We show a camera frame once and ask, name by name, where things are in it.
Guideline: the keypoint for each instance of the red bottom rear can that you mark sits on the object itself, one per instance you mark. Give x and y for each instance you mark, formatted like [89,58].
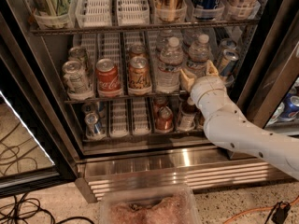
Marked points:
[159,102]

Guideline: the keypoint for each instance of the bronze bottom front can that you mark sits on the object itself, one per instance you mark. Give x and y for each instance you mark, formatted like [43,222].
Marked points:
[200,121]

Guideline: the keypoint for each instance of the black power plug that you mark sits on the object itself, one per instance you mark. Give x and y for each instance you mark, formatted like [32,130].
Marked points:
[281,212]

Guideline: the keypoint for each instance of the rear bottom left can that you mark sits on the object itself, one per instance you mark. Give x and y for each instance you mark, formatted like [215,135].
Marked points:
[97,107]

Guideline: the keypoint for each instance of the open glass fridge door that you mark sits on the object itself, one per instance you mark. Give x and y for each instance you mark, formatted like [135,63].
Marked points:
[32,151]

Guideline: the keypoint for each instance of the red bottom front can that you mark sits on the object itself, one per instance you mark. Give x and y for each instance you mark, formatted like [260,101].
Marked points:
[164,120]

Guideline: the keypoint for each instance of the clear plastic bin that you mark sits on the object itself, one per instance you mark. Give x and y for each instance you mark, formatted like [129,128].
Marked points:
[173,204]

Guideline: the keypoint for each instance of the water bottle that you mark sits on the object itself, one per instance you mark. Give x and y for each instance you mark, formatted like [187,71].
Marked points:
[189,35]
[198,55]
[162,39]
[169,64]

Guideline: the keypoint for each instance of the small white-capped bottle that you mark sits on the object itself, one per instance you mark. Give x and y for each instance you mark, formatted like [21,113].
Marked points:
[186,115]

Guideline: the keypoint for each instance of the blue white bottom can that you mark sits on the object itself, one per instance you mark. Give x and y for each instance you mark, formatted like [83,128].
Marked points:
[94,125]

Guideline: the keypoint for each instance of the stainless steel fridge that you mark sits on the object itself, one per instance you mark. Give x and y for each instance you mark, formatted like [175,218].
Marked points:
[31,62]

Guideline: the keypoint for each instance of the gold top shelf can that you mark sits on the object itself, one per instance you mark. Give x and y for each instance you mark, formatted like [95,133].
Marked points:
[167,9]

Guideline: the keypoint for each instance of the silver blue front can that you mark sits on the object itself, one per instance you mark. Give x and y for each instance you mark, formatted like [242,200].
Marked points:
[225,63]

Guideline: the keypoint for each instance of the orange front soda can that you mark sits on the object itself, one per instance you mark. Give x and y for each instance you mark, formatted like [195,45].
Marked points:
[139,76]

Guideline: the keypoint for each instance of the orange soda can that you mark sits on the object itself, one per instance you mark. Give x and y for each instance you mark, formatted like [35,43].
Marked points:
[137,50]
[139,76]

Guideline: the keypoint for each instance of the silver blue can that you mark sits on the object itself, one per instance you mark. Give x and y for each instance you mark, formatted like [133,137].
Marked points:
[225,63]
[227,44]

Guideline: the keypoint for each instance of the red coca-cola can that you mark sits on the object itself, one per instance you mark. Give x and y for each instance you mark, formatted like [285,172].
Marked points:
[108,80]

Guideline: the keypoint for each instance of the pepsi cans neighbouring fridge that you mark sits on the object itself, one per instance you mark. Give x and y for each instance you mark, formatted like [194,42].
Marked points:
[288,108]

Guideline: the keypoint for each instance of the orange rear soda can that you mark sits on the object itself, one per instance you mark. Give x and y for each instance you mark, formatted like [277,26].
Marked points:
[137,50]

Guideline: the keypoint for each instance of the silver rear left can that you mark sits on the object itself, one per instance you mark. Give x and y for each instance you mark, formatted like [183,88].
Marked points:
[80,54]

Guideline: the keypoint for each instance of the silver front left can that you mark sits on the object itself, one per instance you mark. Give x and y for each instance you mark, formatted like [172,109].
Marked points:
[77,83]

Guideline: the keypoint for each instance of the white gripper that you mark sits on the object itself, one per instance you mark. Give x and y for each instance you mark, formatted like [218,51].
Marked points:
[206,85]

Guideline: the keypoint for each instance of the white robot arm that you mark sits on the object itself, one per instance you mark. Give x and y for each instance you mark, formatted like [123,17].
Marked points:
[225,125]

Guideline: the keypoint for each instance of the silver blue rear can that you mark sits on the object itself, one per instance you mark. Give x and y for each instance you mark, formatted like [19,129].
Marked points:
[227,44]

